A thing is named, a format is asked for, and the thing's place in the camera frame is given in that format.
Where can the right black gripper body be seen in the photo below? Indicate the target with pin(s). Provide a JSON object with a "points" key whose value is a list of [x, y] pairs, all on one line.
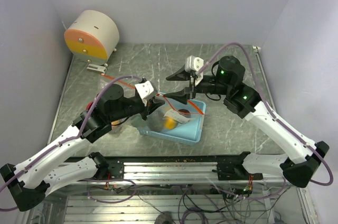
{"points": [[210, 84]]}

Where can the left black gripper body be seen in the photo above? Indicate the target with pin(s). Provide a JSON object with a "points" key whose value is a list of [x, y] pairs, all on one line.
{"points": [[131, 106]]}

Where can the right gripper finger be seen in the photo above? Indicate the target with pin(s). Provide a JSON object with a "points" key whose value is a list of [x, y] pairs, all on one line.
{"points": [[182, 96], [180, 75]]}

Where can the clear orange zip bag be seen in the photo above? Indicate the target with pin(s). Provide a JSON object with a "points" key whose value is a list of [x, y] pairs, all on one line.
{"points": [[109, 104]]}

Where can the spare clear plastic bag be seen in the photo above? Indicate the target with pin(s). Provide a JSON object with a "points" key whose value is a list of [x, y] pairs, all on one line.
{"points": [[170, 109]]}

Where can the yellow green mango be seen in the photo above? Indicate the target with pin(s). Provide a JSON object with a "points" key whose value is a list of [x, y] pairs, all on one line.
{"points": [[170, 123]]}

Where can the dark purple mangosteen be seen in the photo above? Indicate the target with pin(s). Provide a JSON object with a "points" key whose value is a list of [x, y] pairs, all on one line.
{"points": [[155, 121]]}

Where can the red apple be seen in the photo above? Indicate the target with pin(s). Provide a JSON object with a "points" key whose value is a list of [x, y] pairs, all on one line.
{"points": [[90, 106]]}

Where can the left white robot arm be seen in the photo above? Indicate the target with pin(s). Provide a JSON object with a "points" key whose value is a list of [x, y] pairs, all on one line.
{"points": [[31, 181]]}

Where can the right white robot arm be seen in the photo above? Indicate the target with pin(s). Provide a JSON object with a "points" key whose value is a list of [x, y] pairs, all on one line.
{"points": [[302, 156]]}

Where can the light blue plastic basket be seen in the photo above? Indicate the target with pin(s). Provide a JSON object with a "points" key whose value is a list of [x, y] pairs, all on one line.
{"points": [[188, 134]]}

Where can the round drawer cabinet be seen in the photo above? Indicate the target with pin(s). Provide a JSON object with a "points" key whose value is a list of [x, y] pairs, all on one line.
{"points": [[92, 37]]}

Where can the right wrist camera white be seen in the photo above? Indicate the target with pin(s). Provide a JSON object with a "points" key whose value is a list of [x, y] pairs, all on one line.
{"points": [[194, 64]]}

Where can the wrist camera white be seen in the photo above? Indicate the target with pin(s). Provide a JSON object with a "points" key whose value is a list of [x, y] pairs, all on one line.
{"points": [[194, 64], [146, 91]]}

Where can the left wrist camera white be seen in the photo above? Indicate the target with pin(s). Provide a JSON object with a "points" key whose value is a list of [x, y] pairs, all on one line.
{"points": [[146, 91]]}

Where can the white bracket on table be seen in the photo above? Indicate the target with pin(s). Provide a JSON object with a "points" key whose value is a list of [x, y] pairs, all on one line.
{"points": [[96, 68]]}

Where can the aluminium rail frame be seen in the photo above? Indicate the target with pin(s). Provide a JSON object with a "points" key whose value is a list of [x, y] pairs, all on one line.
{"points": [[187, 190]]}

